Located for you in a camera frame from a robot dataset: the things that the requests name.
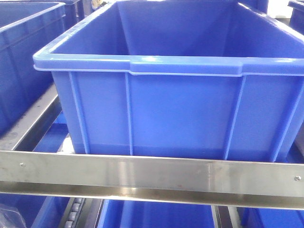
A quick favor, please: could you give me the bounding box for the middle blue plastic crate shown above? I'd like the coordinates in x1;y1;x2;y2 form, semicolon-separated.
33;0;304;162

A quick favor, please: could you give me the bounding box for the blue plastic crate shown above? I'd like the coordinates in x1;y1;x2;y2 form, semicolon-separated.
0;1;65;135
288;0;304;34
33;0;304;162

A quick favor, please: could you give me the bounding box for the lower blue crate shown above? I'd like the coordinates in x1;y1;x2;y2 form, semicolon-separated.
97;200;214;228

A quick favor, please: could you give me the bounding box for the left blue plastic crate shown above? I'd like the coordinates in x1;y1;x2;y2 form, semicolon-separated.
0;1;65;135

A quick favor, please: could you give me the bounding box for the right blue plastic crate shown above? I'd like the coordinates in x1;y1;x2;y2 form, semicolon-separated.
288;0;304;34

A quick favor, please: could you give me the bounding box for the stainless steel shelf rail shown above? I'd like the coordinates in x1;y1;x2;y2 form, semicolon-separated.
0;85;304;209

